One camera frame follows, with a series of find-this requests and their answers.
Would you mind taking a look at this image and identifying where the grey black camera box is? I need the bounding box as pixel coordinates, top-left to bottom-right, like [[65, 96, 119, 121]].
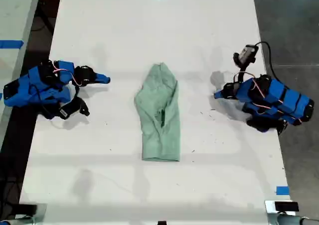
[[233, 44, 259, 67]]

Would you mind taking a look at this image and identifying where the black camera cable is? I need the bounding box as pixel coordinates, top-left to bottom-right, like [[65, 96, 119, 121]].
[[37, 104, 62, 121], [254, 41, 279, 79]]

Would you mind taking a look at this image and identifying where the black camera stalk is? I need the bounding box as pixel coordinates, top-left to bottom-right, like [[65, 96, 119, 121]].
[[69, 84, 81, 103], [233, 63, 250, 83]]

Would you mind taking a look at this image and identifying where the black clamp block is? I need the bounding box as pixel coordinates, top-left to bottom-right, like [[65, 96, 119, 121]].
[[17, 203, 38, 215]]

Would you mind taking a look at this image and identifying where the small black box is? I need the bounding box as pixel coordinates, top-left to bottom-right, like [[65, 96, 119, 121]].
[[274, 201, 300, 212]]

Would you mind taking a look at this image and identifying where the white mounting plate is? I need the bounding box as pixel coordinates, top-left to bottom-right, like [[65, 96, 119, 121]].
[[264, 200, 300, 214]]

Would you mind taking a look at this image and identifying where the pale green T-shirt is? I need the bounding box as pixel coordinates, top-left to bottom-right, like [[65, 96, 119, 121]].
[[134, 62, 181, 162]]

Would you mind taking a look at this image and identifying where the black labelled camera box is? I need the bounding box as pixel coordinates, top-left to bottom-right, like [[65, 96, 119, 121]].
[[58, 97, 90, 120]]

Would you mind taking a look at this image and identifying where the grey pipe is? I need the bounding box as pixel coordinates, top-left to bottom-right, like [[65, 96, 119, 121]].
[[267, 212, 319, 225]]

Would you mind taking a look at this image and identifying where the pale side table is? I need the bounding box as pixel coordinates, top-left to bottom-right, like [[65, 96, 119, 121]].
[[0, 0, 42, 146]]

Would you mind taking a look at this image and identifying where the long blue tape strip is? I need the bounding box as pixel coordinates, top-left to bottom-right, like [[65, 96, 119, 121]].
[[0, 39, 25, 49]]

